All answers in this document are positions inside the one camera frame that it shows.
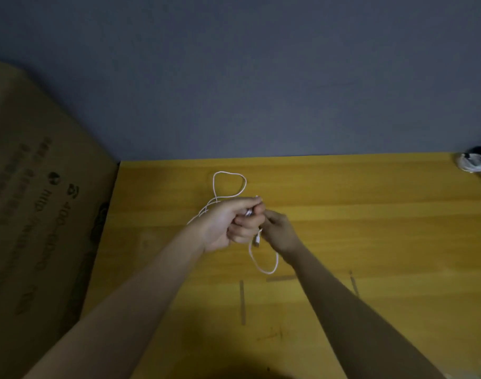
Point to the person's left hand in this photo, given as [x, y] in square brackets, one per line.
[225, 223]

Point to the person's right hand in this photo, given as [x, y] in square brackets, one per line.
[281, 237]

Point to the person's left forearm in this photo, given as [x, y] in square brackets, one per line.
[114, 319]

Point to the person's right forearm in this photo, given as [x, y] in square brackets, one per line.
[359, 327]

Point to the plain brown cardboard box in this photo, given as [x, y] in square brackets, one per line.
[35, 217]

